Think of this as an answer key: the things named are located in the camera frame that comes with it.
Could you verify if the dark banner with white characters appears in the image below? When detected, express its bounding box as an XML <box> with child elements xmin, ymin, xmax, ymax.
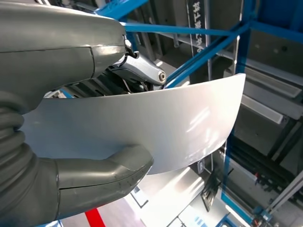
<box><xmin>186</xmin><ymin>0</ymin><xmax>210</xmax><ymax>55</ymax></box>

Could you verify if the blue metal shelf rack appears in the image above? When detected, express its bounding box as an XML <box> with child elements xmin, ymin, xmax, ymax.
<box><xmin>36</xmin><ymin>0</ymin><xmax>303</xmax><ymax>227</ymax></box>

